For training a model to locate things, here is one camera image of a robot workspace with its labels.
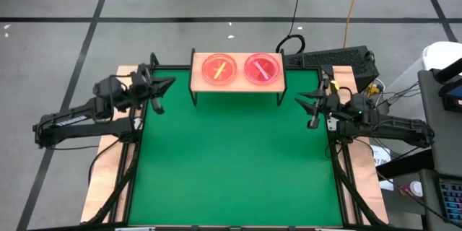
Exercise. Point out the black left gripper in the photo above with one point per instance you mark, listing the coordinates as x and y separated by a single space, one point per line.
140 86

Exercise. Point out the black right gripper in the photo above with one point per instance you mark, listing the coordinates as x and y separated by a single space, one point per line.
334 106

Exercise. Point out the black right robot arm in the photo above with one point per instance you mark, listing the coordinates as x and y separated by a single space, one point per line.
397 128

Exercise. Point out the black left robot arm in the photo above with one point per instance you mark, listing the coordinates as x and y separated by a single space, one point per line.
72 126

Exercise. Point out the yellow tag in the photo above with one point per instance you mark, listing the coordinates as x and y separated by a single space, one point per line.
334 85

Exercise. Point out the black computer case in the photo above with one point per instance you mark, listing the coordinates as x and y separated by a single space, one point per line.
335 59

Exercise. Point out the yellow plug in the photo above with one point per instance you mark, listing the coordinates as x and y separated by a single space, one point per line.
371 89

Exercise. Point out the white paper sheet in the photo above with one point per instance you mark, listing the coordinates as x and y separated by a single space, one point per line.
380 157

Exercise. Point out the green table mat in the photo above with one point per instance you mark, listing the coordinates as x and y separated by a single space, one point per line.
234 169

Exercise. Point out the white cup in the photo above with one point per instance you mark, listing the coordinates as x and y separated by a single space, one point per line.
416 188

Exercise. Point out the grey equipment cart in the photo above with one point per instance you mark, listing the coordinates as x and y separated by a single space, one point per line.
444 140

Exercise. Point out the white bin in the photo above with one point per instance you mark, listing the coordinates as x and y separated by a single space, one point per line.
444 54

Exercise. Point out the black monitor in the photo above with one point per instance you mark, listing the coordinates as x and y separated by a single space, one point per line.
453 97

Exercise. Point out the black control panel with keys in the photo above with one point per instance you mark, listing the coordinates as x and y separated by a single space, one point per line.
451 198

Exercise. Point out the black aluminium table frame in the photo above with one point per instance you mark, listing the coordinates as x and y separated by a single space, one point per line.
180 67

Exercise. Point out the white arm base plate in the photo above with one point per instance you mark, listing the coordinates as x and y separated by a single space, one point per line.
138 124
332 123

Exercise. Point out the wooden shelf with black frame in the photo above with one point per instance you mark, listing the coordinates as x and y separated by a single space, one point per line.
240 84

